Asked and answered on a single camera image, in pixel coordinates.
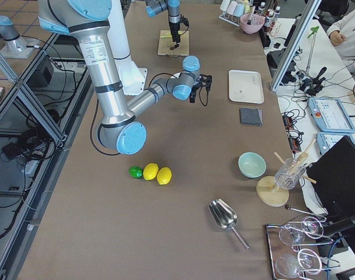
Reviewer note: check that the metal glass rack tray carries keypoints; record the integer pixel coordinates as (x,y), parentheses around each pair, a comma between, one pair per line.
(293,249)

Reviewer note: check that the clear textured glass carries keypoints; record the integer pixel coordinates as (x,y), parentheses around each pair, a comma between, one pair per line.
(289,174)

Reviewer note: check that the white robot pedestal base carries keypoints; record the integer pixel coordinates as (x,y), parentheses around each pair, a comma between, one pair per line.
(128,58)

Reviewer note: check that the blue teach pendant far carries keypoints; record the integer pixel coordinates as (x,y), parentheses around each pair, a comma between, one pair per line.
(330,116)

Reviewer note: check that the cream rabbit tray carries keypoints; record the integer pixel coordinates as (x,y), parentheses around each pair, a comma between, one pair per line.
(245,87)

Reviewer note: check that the wooden cup stand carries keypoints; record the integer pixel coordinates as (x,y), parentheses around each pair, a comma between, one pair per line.
(273,195)

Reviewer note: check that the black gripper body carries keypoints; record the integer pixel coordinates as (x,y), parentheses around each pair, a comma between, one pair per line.
(193,93)
(174,30)

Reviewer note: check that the yellow lemon outer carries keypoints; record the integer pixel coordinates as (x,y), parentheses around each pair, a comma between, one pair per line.
(164,176)

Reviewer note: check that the light green bowl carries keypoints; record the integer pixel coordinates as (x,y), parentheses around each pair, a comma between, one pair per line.
(251,165)

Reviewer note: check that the aluminium frame post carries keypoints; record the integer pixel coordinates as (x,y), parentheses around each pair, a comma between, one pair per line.
(300,30)

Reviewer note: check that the wooden cutting board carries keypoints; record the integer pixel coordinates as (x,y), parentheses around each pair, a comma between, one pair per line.
(165,44)

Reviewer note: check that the black monitor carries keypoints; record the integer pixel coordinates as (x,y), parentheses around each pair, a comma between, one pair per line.
(334,173)

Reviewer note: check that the yellow lemon near lime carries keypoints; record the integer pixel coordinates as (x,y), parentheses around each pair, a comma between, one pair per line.
(150,171)

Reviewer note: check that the person in white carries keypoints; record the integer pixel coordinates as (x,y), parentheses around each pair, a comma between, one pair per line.
(342,37)

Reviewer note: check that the grey folded cloth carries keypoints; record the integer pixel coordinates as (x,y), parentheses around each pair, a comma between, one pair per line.
(250,116)

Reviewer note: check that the steel ice scoop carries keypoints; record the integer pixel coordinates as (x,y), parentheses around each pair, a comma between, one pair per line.
(226,218)

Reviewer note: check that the pink bowl with ice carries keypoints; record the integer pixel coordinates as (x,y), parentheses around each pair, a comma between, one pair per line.
(256,24)

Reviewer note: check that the white cup rack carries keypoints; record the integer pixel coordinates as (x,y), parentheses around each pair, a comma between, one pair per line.
(232,10)

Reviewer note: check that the blue teach pendant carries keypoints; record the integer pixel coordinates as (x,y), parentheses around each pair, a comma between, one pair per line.
(330,116)
(326,140)

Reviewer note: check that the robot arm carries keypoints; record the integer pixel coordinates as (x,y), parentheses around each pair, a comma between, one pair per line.
(99,29)
(155,7)

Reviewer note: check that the blue teach pendant near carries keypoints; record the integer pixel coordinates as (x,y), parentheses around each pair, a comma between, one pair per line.
(326,140)

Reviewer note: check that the green lime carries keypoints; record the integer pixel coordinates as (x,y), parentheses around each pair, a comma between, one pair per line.
(135,172)

